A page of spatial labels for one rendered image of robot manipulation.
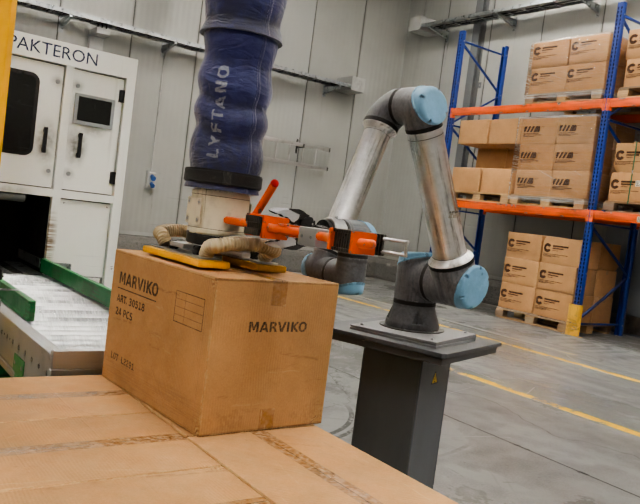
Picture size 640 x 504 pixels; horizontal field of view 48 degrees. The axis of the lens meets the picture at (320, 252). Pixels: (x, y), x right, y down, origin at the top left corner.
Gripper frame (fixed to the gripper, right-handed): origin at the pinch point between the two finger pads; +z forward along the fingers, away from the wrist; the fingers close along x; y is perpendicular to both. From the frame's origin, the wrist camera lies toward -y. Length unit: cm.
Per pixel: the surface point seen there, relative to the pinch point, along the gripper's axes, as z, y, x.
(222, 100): 7.1, 20.9, 32.6
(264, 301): 2.3, -4.2, -19.1
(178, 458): 28, -15, -54
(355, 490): 1, -45, -54
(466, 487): -152, 40, -108
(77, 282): -34, 220, -48
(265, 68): -3.9, 18.3, 43.7
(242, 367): 6.6, -4.3, -36.3
